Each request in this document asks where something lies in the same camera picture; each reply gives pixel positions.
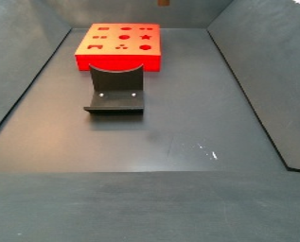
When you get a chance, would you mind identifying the brown oval peg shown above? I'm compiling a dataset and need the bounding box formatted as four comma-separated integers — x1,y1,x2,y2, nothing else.
157,0,170,7

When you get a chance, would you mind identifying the black curved holder bracket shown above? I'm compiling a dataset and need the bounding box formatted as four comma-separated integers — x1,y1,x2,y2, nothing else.
83,65,145,113

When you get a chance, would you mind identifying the red shape sorter block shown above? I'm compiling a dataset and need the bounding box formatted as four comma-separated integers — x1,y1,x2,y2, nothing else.
75,23,161,72

